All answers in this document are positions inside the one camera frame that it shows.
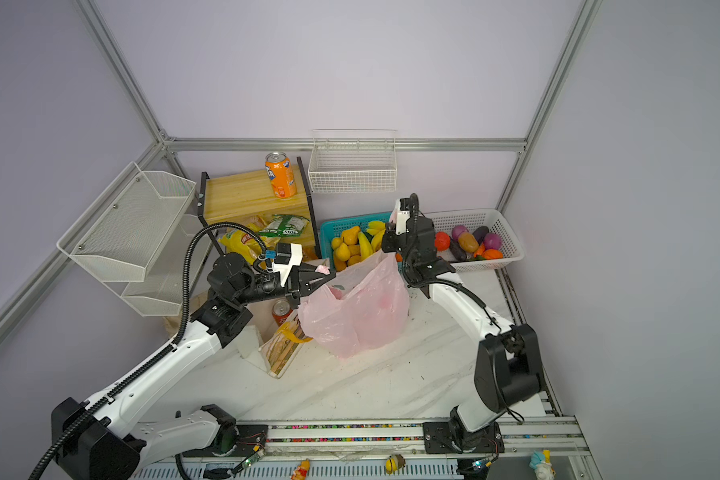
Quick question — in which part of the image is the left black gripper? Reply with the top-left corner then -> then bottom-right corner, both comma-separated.
236,261 -> 336,310

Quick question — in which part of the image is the red cola can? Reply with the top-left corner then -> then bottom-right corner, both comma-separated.
271,299 -> 293,326

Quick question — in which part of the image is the white canvas tote bag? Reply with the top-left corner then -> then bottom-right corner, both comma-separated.
237,257 -> 331,380

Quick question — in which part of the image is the pink plastic grocery bag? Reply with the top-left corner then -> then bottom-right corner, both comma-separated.
298,252 -> 410,359

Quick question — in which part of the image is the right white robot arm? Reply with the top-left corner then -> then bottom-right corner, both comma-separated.
381,194 -> 545,453

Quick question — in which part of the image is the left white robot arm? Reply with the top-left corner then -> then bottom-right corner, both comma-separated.
30,243 -> 336,479

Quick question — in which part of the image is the red tomato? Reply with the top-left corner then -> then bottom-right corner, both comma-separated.
435,232 -> 451,252

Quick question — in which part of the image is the white plastic vegetable basket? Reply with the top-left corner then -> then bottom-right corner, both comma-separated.
425,209 -> 525,273

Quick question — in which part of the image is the yellow chips bag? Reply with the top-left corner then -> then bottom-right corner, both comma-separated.
219,221 -> 279,264

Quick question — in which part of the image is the yellow banana bunch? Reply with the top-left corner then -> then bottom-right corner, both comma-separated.
357,220 -> 386,260

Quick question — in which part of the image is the brown potato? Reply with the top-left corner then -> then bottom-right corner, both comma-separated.
457,231 -> 480,254

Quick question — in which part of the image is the yellow pear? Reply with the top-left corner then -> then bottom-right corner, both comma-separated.
333,242 -> 352,263

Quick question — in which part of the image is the green snack bag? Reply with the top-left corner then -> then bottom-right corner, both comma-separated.
258,214 -> 309,238

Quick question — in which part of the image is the wooden three-tier shelf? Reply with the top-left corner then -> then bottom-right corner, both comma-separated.
199,160 -> 320,260

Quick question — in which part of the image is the purple round vegetable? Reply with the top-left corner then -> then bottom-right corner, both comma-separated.
483,232 -> 503,251

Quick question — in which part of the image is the teal plastic fruit basket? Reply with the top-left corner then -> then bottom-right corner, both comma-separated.
318,212 -> 391,267

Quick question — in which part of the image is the white mesh two-tier rack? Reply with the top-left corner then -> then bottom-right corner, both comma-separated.
57,163 -> 202,317

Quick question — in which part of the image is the orange soda can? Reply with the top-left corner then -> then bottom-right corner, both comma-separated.
265,152 -> 298,199

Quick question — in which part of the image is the white wire wall basket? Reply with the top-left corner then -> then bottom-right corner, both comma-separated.
308,129 -> 398,194

